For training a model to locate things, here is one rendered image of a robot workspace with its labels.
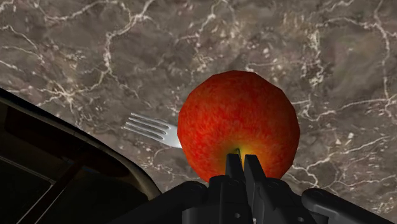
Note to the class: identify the red apple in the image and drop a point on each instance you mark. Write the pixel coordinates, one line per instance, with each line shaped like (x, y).
(237, 118)

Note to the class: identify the silver fork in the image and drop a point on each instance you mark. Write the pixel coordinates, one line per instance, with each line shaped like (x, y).
(158, 130)

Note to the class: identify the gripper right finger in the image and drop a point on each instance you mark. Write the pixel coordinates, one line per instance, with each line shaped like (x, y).
(266, 195)

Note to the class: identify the dark kitchen sink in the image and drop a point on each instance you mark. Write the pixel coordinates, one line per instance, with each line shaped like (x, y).
(62, 173)

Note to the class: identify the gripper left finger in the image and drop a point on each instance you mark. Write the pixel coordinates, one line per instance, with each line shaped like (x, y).
(229, 192)

